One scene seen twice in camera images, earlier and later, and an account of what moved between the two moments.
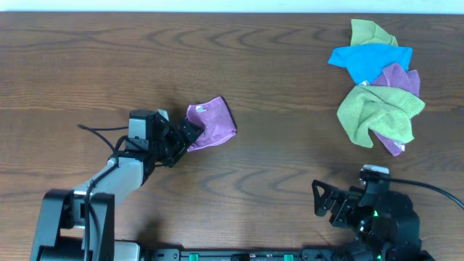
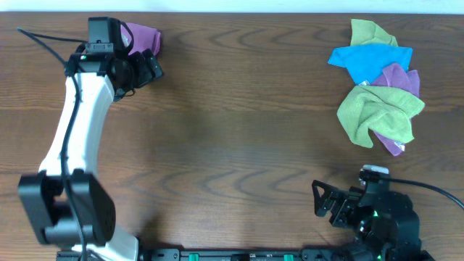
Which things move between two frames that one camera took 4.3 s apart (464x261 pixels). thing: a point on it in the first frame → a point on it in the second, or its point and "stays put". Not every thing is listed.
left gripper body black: [162, 146] → [137, 73]
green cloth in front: [365, 109] stays put
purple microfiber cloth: [214, 117] → [144, 38]
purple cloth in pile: [395, 76] stays put
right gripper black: [346, 201] stays put
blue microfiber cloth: [365, 62] stays put
